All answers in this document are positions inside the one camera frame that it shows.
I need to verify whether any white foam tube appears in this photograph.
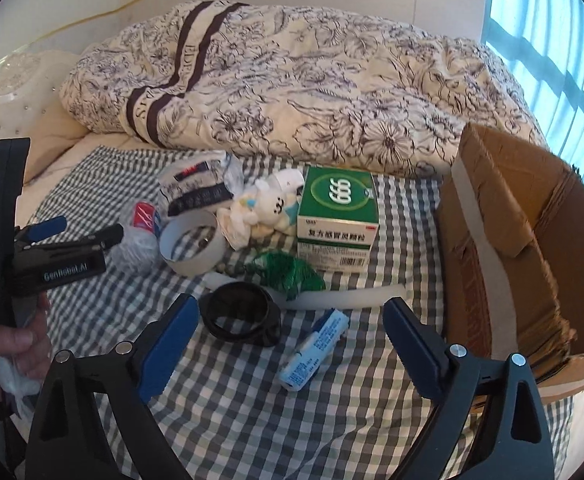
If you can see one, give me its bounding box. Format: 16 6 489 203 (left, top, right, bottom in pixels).
201 271 408 311

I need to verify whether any white small bottle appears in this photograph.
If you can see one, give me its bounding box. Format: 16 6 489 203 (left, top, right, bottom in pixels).
266 168 305 194

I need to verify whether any green 999 medicine box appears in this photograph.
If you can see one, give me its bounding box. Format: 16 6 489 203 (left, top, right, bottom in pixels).
296 166 380 273

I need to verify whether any white tufted headboard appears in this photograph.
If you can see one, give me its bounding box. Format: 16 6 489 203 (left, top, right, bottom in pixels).
0 50 78 139

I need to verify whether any blue white tube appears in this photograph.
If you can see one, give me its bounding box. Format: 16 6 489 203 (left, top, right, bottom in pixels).
278 309 349 392

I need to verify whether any floral tissue pack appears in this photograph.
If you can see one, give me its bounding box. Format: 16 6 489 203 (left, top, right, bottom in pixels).
156 151 245 218

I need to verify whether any clear round plastic container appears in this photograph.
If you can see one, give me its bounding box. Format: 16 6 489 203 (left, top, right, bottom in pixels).
111 198 163 274

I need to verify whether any green foil wrapper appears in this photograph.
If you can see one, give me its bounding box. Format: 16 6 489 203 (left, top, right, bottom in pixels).
245 250 325 300

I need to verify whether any dark bead bracelet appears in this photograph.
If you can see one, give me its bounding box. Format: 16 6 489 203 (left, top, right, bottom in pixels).
216 246 273 279

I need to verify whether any white plush toy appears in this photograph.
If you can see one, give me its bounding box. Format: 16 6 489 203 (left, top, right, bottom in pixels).
216 183 299 250

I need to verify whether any brown cardboard box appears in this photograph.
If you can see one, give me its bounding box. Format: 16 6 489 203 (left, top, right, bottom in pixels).
436 122 584 403

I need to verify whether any person's left hand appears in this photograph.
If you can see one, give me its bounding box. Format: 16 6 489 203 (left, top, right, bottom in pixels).
0 292 51 401

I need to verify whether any beige pillow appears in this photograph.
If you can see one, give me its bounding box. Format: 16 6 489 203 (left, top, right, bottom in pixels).
24 103 88 183

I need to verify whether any black round band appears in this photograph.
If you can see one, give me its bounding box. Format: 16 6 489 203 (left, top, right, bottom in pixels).
199 282 281 348

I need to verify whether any white tape ring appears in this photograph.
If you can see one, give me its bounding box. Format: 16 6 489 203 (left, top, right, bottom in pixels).
158 208 229 278

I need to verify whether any teal window curtain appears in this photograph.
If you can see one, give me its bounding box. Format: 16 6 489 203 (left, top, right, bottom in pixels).
482 0 584 181

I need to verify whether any checkered gingham cloth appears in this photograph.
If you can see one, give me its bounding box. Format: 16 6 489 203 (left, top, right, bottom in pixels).
26 145 573 480

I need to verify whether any floral patterned duvet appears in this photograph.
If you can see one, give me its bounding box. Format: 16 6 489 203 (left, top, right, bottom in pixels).
60 0 543 178

